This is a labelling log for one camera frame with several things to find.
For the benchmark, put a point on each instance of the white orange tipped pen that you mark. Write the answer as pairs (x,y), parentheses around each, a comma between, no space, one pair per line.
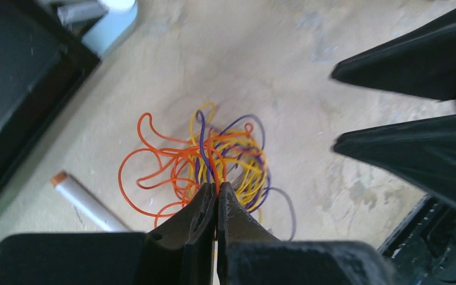
(82,199)

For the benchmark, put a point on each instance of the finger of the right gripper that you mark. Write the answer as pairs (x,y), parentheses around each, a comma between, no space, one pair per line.
(420,63)
(421,152)

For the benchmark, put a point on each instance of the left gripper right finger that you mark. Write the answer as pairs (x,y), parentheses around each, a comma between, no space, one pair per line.
(248,254)

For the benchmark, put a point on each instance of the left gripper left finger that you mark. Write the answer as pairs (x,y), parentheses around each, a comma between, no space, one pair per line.
(181,250)

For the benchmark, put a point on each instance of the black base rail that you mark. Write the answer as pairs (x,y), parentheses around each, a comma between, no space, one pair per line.
(422,248)

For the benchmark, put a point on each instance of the black plastic bin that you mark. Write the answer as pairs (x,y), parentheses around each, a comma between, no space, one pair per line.
(42,65)

